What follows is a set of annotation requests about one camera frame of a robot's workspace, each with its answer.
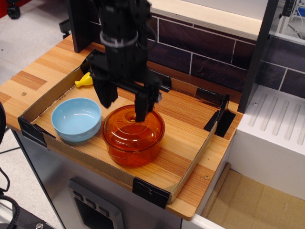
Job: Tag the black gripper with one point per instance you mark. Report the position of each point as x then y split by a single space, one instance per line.
125 68

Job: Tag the orange transparent pot lid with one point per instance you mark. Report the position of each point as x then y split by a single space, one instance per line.
120 129

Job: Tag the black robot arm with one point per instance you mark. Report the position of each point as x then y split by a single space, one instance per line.
124 23

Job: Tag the orange transparent pot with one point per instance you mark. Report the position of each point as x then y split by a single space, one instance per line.
134 158

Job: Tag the yellow toy banana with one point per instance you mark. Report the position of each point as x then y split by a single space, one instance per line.
86 80

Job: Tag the light blue bowl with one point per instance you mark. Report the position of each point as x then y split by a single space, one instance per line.
77 119

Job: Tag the cardboard fence with black tape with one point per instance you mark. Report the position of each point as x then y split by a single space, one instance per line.
199 126

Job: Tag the grey oven control panel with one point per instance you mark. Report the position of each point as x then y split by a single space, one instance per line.
95 212

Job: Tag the black caster wheel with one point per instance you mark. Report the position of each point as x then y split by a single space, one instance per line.
13 11

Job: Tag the white toy sink unit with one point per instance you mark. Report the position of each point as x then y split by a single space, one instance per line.
269 143

